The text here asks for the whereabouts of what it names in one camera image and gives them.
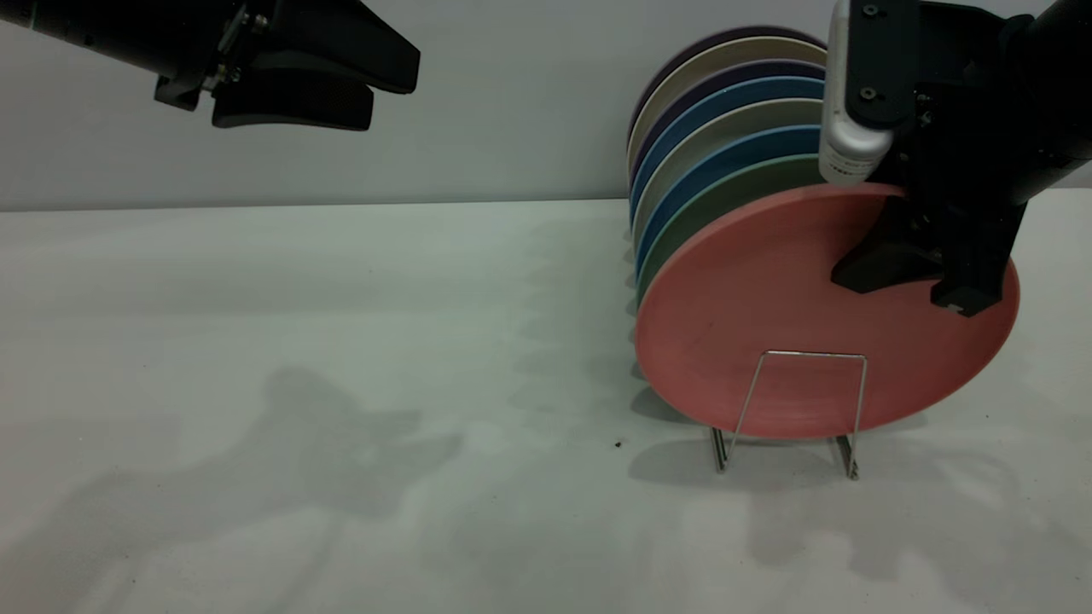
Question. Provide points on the pink round plate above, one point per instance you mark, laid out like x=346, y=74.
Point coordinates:
x=768, y=324

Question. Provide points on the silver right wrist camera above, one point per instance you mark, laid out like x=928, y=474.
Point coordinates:
x=853, y=136

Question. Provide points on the dark purple round plate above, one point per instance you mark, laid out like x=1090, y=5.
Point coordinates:
x=717, y=81

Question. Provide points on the green round plate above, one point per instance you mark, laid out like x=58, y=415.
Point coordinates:
x=725, y=192

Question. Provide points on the beige round plate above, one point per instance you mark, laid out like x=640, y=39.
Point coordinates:
x=717, y=55
x=725, y=128

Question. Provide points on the dark blue round plate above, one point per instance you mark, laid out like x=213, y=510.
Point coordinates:
x=725, y=158

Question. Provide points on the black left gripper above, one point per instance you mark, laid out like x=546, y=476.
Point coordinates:
x=226, y=51

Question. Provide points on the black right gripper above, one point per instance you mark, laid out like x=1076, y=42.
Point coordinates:
x=964, y=153

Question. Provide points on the medium blue round plate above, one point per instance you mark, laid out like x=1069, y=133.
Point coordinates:
x=725, y=101

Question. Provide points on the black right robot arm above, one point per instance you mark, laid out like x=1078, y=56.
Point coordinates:
x=1066, y=85

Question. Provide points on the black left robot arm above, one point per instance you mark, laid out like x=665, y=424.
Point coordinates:
x=111, y=30

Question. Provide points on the dark brown round plate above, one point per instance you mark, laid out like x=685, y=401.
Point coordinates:
x=717, y=37

